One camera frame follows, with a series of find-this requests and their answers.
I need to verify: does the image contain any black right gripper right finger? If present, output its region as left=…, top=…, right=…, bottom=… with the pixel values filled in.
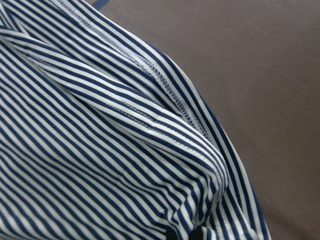
left=191, top=226, right=207, bottom=240

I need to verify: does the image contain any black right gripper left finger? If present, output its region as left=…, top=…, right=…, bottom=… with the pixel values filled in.
left=165, top=228, right=178, bottom=240

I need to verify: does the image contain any navy white striped polo shirt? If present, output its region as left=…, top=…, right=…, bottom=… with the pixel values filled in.
left=0, top=0, right=271, bottom=240

